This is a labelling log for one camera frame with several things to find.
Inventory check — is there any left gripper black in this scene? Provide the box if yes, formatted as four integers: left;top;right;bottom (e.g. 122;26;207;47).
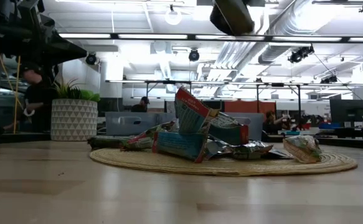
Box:
16;0;88;65

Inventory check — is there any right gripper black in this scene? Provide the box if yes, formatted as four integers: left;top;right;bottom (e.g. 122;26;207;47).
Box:
209;0;256;36

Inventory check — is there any blue chocolate chip granola bar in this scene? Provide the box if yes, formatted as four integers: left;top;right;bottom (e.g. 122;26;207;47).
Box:
174;86;212;135
151;129;210;164
208;111;250;146

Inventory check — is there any red green granola bar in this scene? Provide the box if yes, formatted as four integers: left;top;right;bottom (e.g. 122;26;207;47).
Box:
121;120;176;152
87;135;133;150

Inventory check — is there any person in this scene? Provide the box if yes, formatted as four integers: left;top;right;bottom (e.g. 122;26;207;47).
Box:
130;96;151;113
12;62;59;133
263;110;291;135

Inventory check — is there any succulent in white patterned pot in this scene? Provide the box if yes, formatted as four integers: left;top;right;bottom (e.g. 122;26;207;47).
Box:
50;77;101;142

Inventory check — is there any long ceiling light strip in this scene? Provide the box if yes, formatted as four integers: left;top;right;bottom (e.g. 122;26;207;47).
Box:
58;32;363;44

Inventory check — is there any orange partition panel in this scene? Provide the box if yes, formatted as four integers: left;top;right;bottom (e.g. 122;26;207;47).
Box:
224;100;277;114

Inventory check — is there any grey plastic bin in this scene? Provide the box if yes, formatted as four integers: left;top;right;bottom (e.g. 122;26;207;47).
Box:
155;112;177;127
223;112;265;141
105;111;156;137

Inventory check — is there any blue storage box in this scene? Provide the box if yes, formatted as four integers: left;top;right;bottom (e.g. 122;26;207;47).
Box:
318;122;341;130

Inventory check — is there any black computer monitor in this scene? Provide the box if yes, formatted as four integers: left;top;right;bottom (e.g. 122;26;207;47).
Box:
329;99;363;128

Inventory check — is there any round woven straw placemat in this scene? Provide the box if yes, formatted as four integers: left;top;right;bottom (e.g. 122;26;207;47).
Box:
88;147;359;177

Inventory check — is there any round ring ceiling lamp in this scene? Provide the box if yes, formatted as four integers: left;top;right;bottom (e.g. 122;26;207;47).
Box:
164;5;183;26

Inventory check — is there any silver ventilation duct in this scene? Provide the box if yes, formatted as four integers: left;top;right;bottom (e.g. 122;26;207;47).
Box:
214;0;328;82

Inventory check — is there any thin yellow cord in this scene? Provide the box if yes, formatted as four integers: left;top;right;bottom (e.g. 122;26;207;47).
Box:
12;55;22;134
0;52;24;110

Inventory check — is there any black background truss frame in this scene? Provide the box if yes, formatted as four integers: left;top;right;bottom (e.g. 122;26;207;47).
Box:
105;79;363;132

